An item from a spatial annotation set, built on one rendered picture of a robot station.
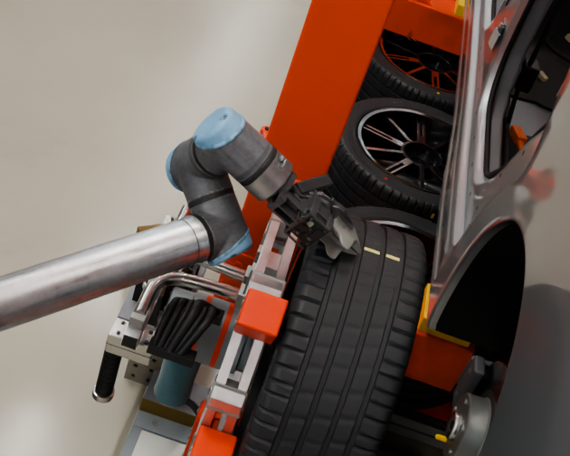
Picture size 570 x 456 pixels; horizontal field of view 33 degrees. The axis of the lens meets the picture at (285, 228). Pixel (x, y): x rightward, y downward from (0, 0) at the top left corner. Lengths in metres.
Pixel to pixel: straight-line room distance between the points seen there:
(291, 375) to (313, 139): 0.66
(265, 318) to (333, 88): 0.63
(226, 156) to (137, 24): 3.07
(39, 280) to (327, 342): 0.52
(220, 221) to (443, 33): 2.55
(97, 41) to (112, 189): 1.04
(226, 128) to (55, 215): 1.91
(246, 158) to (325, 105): 0.50
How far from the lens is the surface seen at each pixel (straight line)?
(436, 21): 4.17
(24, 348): 3.09
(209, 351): 2.01
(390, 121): 3.66
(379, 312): 1.79
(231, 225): 1.77
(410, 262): 1.89
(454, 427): 2.08
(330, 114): 2.17
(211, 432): 1.85
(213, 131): 1.68
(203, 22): 4.90
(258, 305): 1.72
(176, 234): 1.72
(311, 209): 1.73
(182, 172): 1.80
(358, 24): 2.06
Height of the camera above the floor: 2.32
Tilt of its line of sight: 38 degrees down
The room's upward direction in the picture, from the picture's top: 21 degrees clockwise
